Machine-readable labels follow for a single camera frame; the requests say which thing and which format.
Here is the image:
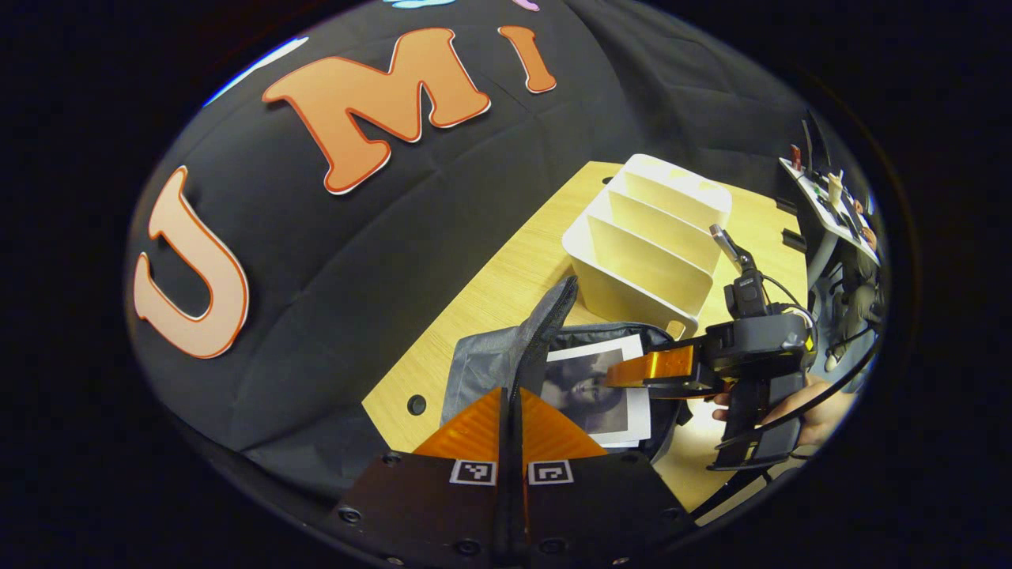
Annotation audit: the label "grey schoolbag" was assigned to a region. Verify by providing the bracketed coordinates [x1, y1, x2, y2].
[440, 275, 697, 467]

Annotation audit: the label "white cluttered table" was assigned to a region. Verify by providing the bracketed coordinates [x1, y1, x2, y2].
[779, 119, 882, 266]

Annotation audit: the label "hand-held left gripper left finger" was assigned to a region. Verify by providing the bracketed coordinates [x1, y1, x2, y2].
[336, 387, 513, 566]

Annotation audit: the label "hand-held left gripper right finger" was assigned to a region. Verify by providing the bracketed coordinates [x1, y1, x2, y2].
[512, 387, 697, 566]

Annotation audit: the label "white bookshelf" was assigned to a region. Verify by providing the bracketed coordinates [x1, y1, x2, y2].
[561, 154, 734, 337]

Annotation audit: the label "black backdrop cloth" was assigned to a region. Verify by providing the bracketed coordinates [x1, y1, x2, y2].
[125, 0, 823, 507]

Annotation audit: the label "white portrait cover book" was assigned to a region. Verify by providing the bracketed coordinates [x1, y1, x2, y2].
[542, 334, 653, 447]

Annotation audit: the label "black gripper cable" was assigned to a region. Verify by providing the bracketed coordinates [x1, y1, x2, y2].
[716, 344, 880, 451]

